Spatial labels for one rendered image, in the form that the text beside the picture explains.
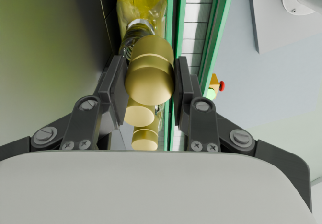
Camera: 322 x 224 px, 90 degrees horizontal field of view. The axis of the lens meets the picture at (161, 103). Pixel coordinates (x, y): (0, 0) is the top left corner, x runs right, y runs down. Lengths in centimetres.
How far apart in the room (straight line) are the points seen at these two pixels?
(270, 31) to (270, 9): 9
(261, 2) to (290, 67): 40
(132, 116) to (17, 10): 16
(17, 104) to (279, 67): 98
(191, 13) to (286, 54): 64
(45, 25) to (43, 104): 10
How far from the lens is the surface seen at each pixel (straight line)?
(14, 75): 21
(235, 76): 93
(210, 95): 58
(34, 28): 25
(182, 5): 31
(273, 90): 109
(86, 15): 45
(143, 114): 16
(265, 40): 82
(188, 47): 44
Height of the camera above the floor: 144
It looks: 45 degrees down
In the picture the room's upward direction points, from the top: 179 degrees counter-clockwise
